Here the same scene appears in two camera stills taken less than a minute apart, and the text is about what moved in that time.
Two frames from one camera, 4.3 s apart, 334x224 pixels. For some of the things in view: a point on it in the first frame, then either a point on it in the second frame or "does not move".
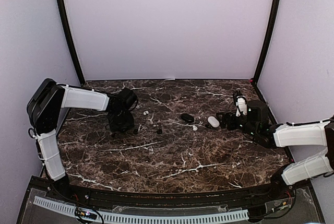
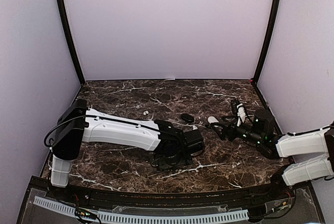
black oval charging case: (187, 117) does not move
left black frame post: (70, 45) does not move
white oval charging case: (213, 121) does not move
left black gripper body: (120, 121) -> (174, 161)
